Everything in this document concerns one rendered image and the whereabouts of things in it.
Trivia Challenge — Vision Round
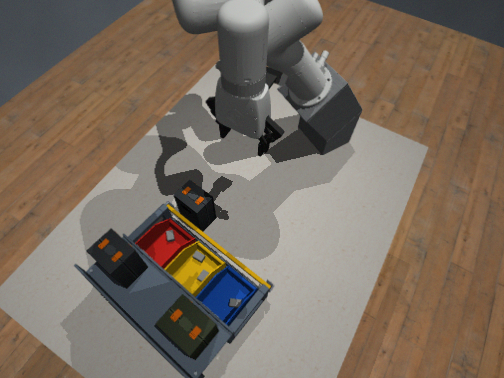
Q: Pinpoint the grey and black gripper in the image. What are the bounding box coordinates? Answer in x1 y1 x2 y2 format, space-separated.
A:
206 77 284 157

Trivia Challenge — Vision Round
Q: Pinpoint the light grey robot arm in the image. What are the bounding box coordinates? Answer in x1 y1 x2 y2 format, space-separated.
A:
172 0 332 107

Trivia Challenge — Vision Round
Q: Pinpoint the yellow bin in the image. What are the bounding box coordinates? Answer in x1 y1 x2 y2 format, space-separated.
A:
165 242 225 297

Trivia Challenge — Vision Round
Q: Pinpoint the yellow bar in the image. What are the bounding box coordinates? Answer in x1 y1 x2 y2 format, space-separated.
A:
167 204 271 289

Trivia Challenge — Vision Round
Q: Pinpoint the dark grey shelf rack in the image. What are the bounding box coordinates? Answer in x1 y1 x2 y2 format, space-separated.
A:
75 201 274 378

